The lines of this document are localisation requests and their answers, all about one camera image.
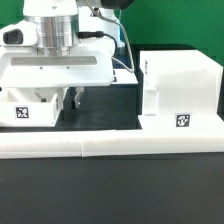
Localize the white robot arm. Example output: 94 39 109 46
0 0 135 94

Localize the white front drawer box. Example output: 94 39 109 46
0 88 67 127

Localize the white L-shaped fence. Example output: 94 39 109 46
0 113 224 160

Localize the white marker sheet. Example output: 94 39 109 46
112 69 138 85

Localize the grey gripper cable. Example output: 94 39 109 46
87 0 136 74

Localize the white drawer cabinet housing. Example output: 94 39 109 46
139 50 223 129

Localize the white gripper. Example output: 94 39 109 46
0 46 113 109

